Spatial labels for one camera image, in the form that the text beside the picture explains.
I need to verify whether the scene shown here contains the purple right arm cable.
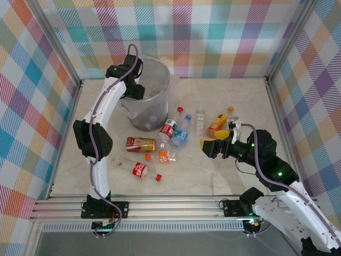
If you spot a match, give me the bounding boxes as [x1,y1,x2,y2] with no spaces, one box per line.
[239,123,341,246]

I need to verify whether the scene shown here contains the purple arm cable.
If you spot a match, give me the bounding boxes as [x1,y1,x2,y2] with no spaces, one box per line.
[239,123,341,246]
[89,44,140,237]

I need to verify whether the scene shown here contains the plaid fabric backdrop panel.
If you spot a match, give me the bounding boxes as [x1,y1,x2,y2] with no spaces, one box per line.
[271,0,341,222]
[0,0,80,251]
[39,0,307,80]

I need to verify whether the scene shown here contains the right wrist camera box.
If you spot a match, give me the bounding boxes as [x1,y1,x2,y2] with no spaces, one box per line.
[228,116,243,145]

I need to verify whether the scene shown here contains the clear bottle green-white label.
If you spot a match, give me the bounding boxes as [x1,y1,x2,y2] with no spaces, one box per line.
[196,106,206,136]

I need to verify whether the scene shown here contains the crushed bottle orange label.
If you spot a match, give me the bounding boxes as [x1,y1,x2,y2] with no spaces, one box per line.
[144,149,178,163]

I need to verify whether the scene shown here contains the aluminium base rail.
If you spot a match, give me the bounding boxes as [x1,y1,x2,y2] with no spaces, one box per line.
[29,194,320,222]

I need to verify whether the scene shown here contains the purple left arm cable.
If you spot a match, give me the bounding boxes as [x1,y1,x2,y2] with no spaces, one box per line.
[89,44,140,237]

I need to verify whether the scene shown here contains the red gold tea drink carton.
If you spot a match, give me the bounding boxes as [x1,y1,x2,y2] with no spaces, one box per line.
[126,137,157,153]

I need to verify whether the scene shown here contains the translucent plastic bin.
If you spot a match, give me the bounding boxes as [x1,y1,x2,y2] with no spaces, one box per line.
[118,55,171,133]

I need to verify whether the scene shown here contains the red cap red-white label bottle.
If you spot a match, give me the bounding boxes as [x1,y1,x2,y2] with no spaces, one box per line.
[159,106,185,141]

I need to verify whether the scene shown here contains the aluminium side frame rail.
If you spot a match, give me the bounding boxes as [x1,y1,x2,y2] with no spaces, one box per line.
[263,78,307,197]
[46,79,85,199]

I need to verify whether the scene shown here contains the green circuit board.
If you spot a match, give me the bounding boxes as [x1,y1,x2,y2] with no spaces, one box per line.
[92,220,118,231]
[243,218,264,229]

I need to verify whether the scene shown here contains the right green circuit board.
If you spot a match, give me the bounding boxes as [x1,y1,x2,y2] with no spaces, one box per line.
[243,218,264,229]

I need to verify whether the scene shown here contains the red cola label bottle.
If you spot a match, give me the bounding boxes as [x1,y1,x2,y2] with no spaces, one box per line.
[113,156,163,182]

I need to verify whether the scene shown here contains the aluminium frame post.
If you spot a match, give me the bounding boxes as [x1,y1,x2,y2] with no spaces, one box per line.
[265,0,320,82]
[25,0,85,87]

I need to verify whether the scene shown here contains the left green circuit board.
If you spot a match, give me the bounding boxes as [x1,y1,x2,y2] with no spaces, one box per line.
[92,220,118,231]

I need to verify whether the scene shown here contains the orange juice bottle orange cap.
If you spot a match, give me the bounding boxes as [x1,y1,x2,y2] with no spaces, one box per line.
[206,106,235,139]

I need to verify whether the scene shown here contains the blue cap blue label bottle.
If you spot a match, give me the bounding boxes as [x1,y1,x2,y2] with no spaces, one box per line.
[170,114,193,148]

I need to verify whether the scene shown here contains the slotted grey cable duct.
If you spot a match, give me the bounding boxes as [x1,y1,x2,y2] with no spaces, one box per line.
[42,223,245,232]

